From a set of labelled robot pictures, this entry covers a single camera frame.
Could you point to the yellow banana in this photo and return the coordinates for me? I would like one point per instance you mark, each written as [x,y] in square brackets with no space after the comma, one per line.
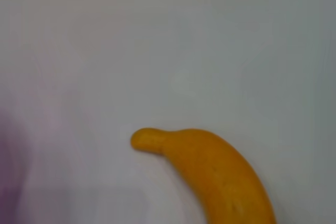
[210,169]

